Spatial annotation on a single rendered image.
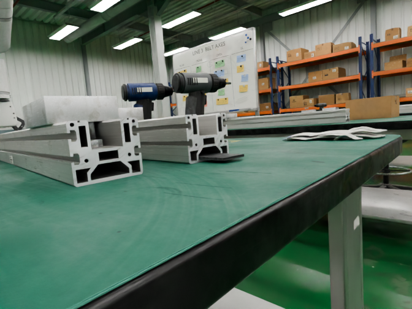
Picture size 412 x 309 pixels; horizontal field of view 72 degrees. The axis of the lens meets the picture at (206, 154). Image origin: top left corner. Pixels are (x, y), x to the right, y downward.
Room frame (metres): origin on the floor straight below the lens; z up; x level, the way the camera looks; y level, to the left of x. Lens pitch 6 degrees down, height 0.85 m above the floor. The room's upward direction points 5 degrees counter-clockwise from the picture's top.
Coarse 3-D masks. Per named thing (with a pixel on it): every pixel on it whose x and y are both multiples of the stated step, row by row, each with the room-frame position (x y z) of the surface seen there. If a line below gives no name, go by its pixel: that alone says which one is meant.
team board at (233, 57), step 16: (240, 32) 3.70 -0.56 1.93; (192, 48) 4.28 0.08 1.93; (208, 48) 4.07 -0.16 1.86; (224, 48) 3.88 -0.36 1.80; (240, 48) 3.71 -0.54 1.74; (176, 64) 4.54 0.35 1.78; (192, 64) 4.30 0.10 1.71; (208, 64) 4.09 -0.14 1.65; (224, 64) 3.90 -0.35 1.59; (240, 64) 3.72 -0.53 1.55; (256, 64) 3.58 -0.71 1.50; (240, 80) 3.73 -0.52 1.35; (256, 80) 3.57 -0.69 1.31; (176, 96) 4.58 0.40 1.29; (208, 96) 4.12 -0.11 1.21; (224, 96) 3.92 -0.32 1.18; (240, 96) 3.74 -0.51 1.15; (256, 96) 3.58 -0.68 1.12; (208, 112) 4.13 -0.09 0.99; (224, 112) 3.85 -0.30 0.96; (256, 112) 3.63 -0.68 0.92
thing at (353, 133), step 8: (352, 128) 0.76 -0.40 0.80; (360, 128) 0.72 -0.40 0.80; (368, 128) 0.69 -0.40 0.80; (296, 136) 0.80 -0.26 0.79; (304, 136) 0.78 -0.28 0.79; (312, 136) 0.75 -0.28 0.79; (320, 136) 0.72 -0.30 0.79; (328, 136) 0.71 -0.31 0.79; (336, 136) 0.70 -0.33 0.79; (344, 136) 0.70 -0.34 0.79; (352, 136) 0.66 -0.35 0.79; (360, 136) 0.67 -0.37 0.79; (368, 136) 0.66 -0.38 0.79; (376, 136) 0.66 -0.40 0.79; (384, 136) 0.68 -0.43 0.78
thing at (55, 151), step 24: (120, 120) 0.41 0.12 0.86; (0, 144) 0.86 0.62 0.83; (24, 144) 0.58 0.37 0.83; (48, 144) 0.43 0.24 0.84; (72, 144) 0.36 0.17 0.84; (96, 144) 0.42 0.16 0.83; (120, 144) 0.41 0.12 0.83; (24, 168) 0.62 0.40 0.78; (48, 168) 0.45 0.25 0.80; (72, 168) 0.36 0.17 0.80; (120, 168) 0.43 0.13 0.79
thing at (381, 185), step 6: (384, 168) 2.67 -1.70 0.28; (402, 168) 2.73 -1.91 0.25; (408, 168) 2.66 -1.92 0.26; (378, 174) 2.55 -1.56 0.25; (384, 174) 2.52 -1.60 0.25; (390, 174) 2.50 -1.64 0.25; (396, 174) 2.48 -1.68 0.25; (402, 174) 2.48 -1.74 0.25; (384, 180) 2.67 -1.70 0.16; (366, 186) 2.78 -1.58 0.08; (372, 186) 2.74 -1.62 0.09; (378, 186) 2.71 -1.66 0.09; (384, 186) 2.64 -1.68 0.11; (390, 186) 2.62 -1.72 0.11; (396, 186) 2.66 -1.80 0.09; (402, 186) 2.65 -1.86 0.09; (408, 186) 2.66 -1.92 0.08
